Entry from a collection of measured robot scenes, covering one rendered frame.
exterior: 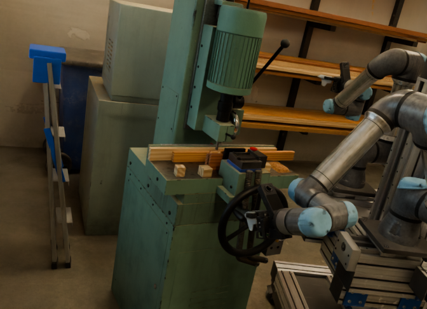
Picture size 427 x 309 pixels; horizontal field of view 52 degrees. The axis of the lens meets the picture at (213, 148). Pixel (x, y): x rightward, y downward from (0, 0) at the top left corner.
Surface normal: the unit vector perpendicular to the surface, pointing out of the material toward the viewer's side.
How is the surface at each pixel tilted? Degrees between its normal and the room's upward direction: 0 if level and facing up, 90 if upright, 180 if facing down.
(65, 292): 0
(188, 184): 90
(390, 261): 90
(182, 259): 90
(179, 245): 90
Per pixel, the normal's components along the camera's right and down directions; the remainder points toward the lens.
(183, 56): -0.87, 0.00
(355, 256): 0.08, 0.33
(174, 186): 0.47, 0.37
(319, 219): 0.45, -0.12
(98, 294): 0.18, -0.93
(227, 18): -0.67, 0.12
